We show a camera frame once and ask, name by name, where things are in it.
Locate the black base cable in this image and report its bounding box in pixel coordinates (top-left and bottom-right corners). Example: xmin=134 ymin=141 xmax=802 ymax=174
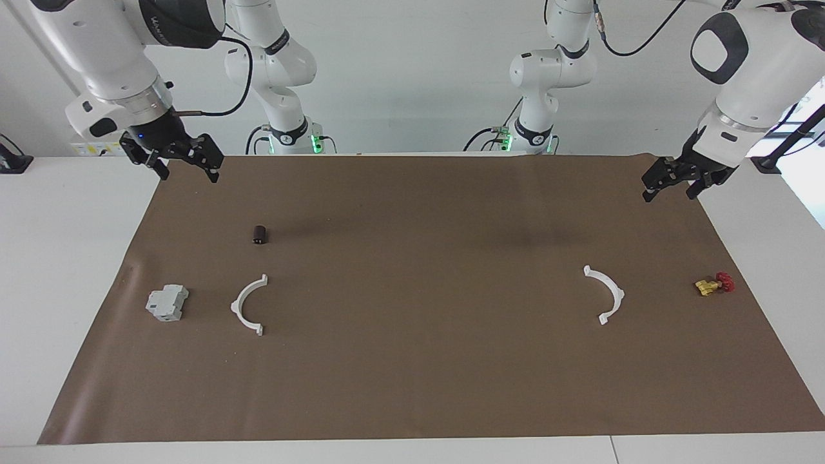
xmin=464 ymin=97 xmax=523 ymax=153
xmin=245 ymin=125 xmax=271 ymax=155

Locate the black stand with pole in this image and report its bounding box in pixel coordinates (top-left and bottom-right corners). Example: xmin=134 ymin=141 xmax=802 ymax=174
xmin=751 ymin=103 xmax=825 ymax=175

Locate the black clamp base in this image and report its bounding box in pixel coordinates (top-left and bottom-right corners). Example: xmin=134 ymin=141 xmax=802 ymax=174
xmin=0 ymin=133 xmax=34 ymax=173

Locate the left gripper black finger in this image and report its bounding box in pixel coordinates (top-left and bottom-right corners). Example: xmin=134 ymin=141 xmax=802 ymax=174
xmin=641 ymin=159 xmax=674 ymax=202
xmin=686 ymin=174 xmax=729 ymax=200

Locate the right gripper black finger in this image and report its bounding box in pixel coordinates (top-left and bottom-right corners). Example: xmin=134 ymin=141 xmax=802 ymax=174
xmin=192 ymin=134 xmax=224 ymax=184
xmin=120 ymin=137 xmax=170 ymax=181

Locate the brass valve with red handle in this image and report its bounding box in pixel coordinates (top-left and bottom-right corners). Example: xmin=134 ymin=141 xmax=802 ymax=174
xmin=694 ymin=271 xmax=736 ymax=297

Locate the brown paper mat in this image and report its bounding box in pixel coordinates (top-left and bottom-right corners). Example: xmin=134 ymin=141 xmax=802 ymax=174
xmin=37 ymin=153 xmax=825 ymax=445

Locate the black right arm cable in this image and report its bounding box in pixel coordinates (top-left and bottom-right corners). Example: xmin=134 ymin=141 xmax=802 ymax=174
xmin=173 ymin=35 xmax=253 ymax=118

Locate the white wall socket box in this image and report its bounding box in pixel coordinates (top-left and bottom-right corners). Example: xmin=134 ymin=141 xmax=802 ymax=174
xmin=70 ymin=140 xmax=126 ymax=157

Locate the grey circuit breaker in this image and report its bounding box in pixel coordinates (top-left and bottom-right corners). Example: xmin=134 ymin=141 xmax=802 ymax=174
xmin=146 ymin=284 xmax=189 ymax=322

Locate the white half ring pipe clamp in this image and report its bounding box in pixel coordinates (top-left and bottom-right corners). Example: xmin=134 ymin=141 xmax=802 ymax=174
xmin=230 ymin=274 xmax=269 ymax=336
xmin=583 ymin=265 xmax=625 ymax=325

